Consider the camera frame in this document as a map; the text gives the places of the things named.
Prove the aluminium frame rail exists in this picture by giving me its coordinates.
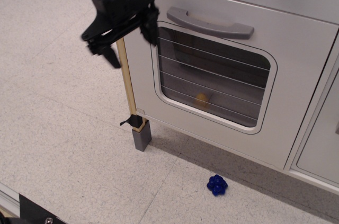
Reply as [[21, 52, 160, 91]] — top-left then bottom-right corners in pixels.
[[1, 183, 20, 217]]

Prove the black base plate with screw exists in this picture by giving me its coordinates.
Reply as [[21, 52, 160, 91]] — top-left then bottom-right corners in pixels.
[[19, 194, 66, 224]]

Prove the grey cabinet foot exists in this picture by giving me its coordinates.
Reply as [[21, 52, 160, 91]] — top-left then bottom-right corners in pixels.
[[132, 121, 151, 152]]

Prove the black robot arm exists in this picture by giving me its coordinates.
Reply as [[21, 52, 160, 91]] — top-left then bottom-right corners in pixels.
[[82, 0, 159, 68]]

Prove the blue toy grape bunch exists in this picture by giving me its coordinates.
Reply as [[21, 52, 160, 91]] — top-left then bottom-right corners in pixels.
[[207, 174, 228, 196]]

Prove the black tape piece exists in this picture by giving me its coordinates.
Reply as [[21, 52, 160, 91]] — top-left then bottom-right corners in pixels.
[[120, 114, 143, 129]]

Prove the yellow toy corn piece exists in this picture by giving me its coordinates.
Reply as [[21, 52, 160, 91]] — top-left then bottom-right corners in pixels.
[[194, 93, 209, 108]]

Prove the white oven door with window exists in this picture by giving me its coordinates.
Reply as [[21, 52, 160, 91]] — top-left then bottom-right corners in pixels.
[[122, 0, 339, 168]]

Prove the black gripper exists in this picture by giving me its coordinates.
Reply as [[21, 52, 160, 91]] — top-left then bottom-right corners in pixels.
[[82, 0, 159, 69]]

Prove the white cabinet drawer door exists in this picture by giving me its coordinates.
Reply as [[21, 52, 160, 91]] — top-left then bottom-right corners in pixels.
[[290, 57, 339, 185]]

